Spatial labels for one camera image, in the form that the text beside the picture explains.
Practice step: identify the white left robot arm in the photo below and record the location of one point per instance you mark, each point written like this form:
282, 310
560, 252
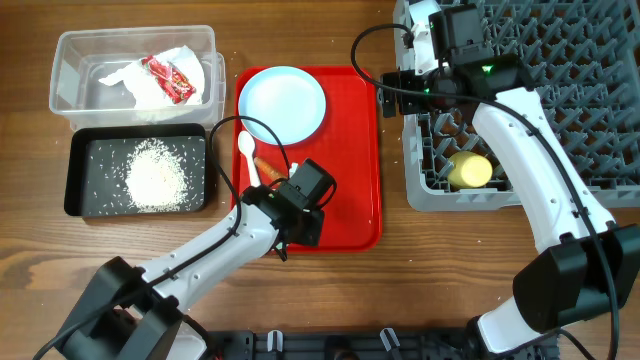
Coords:
128, 312

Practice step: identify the black food waste tray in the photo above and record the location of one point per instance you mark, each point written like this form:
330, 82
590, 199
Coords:
95, 184

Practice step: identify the grey dishwasher rack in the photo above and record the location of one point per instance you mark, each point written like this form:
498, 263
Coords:
582, 56

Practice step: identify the clear plastic waste bin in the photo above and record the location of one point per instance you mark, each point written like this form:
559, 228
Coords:
83, 57

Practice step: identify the white plastic spoon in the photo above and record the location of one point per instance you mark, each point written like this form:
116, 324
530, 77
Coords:
247, 147

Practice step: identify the yellow cup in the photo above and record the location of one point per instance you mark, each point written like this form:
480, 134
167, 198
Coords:
470, 170

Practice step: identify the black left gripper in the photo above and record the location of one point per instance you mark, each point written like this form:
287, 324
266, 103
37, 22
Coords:
313, 232

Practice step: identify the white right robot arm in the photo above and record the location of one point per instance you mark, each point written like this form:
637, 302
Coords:
528, 103

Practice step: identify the red candy wrapper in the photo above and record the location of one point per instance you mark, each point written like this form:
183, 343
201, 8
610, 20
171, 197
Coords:
170, 79

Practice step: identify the pile of white rice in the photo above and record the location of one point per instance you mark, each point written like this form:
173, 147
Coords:
155, 180

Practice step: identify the light blue plate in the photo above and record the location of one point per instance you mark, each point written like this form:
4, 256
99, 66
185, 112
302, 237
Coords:
289, 100

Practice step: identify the orange carrot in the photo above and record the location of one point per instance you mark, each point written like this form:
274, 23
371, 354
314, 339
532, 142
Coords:
270, 171

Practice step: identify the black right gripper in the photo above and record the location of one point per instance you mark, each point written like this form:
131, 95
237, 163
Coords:
405, 81

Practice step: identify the white paper napkin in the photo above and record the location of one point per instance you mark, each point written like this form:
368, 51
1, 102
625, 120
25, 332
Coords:
146, 91

